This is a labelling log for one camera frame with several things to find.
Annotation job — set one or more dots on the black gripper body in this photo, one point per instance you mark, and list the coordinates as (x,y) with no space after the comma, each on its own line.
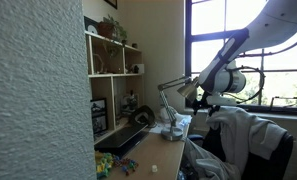
(204,101)

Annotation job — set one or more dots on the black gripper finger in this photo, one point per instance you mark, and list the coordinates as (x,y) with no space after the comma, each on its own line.
(214,111)
(196,107)

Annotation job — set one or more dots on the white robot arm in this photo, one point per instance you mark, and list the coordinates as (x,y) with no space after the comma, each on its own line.
(274,23)

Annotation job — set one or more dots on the white cloth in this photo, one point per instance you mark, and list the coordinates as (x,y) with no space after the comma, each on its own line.
(183,120)

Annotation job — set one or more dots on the silver desk lamp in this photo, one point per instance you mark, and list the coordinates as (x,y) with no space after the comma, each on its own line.
(170,110)

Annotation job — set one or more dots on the black headphones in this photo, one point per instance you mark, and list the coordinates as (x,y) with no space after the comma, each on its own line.
(142,115)

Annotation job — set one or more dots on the dark microscope figure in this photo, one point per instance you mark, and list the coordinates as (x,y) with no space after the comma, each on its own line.
(130,101)

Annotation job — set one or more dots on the small white box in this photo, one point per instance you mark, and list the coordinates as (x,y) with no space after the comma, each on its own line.
(140,68)

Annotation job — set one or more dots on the crinkled clear plastic bag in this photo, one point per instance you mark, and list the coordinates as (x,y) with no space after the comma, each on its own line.
(184,176)

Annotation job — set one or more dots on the small dark figurine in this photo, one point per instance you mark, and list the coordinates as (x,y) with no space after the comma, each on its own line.
(136,69)

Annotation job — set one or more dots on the black office chair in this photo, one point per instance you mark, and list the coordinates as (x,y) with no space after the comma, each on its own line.
(271,166)

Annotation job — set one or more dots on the black laptop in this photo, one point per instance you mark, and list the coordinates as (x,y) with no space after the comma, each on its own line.
(121,137)

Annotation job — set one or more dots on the small dark pot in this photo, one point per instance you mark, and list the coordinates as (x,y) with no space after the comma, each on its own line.
(134,45)

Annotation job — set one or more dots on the wooden shelf unit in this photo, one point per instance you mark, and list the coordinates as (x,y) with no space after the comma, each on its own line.
(112,80)

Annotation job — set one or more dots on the colourful bead cluster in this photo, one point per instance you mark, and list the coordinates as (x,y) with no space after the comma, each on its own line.
(126,165)

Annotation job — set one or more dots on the black framed photo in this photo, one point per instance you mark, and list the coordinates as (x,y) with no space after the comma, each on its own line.
(99,116)

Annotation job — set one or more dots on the white curved ornament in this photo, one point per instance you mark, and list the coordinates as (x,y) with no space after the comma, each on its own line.
(99,63)

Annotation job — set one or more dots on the yellow green toy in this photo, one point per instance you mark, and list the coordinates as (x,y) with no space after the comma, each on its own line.
(103,165)

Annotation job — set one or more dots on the potted green plant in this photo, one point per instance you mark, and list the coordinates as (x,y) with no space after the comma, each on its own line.
(112,28)

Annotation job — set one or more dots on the dark framed disc picture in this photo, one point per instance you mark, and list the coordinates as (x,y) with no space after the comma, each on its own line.
(90,25)

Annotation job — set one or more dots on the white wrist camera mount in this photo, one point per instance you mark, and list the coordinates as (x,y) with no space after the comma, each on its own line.
(223,100)

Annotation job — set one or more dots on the dark wall picture frame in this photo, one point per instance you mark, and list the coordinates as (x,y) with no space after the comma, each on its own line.
(111,3)

